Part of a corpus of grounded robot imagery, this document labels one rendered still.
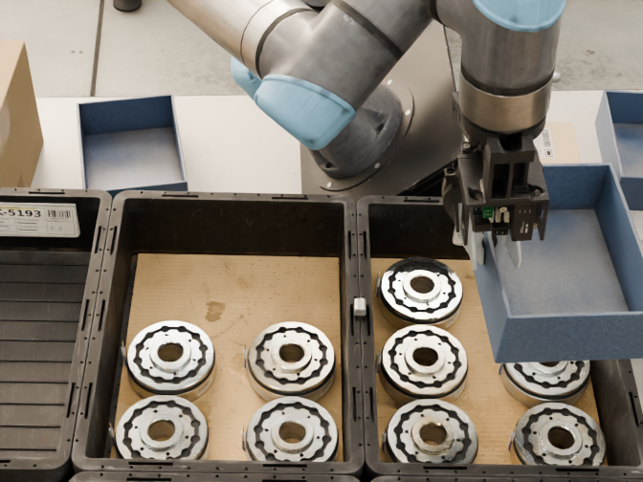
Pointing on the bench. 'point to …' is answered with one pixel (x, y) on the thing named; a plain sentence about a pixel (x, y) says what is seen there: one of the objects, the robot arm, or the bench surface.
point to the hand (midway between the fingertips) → (486, 248)
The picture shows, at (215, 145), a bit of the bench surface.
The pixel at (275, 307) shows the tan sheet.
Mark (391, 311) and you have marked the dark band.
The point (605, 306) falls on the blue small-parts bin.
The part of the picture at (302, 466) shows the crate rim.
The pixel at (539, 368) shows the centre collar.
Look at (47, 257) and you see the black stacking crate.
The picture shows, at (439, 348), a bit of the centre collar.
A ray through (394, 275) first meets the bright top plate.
